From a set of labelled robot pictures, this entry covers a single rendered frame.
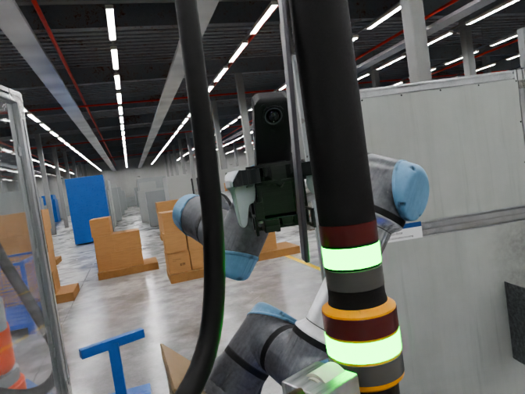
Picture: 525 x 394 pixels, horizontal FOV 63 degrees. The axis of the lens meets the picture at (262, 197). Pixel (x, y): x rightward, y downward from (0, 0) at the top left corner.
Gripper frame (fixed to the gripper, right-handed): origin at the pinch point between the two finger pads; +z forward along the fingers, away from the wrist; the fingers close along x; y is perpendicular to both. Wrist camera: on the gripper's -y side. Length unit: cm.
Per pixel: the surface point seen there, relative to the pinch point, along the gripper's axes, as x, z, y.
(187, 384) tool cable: 9.1, 22.8, 8.4
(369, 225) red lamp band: -1.3, 17.3, 3.9
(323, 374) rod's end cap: 2.7, 18.4, 11.2
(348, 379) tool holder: 1.5, 18.9, 11.5
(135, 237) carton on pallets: 205, -879, 90
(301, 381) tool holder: 3.9, 18.3, 11.4
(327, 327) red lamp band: 1.7, 16.4, 9.5
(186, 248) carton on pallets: 89, -728, 110
